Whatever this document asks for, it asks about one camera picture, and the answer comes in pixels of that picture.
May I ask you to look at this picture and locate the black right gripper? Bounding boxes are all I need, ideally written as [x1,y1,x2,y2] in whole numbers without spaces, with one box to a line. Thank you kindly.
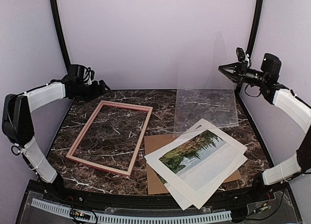
[219,60,268,87]

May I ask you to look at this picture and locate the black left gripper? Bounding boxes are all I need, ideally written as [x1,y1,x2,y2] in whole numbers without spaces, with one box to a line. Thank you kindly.
[73,79,111,103]

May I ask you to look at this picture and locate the clear acrylic sheet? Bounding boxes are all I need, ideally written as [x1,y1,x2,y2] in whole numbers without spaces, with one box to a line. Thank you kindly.
[173,31,238,137]

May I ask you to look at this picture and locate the light wooden picture frame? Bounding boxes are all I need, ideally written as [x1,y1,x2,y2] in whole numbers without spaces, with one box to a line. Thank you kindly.
[66,101,153,177]

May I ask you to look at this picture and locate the white mat board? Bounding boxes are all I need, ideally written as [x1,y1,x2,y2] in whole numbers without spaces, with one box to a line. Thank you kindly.
[145,119,247,210]

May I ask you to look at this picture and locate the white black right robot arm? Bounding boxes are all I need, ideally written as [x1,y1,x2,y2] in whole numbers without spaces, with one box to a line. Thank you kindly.
[218,48,311,202]

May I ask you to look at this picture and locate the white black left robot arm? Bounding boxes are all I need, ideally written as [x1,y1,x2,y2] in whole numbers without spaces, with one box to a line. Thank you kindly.
[1,64,110,184]

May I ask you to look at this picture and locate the landscape photo print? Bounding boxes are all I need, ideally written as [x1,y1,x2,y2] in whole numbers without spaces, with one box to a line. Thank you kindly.
[159,130,226,184]

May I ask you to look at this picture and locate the small circuit board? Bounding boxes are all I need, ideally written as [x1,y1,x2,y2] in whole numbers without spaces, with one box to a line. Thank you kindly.
[69,209,91,220]

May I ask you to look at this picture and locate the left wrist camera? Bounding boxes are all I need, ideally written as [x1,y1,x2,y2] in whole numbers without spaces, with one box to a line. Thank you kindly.
[83,67,95,85]

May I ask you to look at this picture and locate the black right corner post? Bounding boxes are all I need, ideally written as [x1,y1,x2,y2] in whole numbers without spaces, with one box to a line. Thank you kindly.
[235,0,265,91]

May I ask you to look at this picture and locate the black corner post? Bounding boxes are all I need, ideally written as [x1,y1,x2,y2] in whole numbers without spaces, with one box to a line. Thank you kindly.
[235,0,265,91]
[50,0,71,71]

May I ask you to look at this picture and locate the black left corner post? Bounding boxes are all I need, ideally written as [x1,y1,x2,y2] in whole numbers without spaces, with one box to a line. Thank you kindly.
[50,0,71,71]

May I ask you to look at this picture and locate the grey slotted cable duct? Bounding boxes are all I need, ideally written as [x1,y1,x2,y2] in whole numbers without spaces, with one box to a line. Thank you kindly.
[31,198,232,224]

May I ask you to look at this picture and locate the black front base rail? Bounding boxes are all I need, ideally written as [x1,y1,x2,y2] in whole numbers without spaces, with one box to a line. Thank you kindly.
[16,180,302,224]

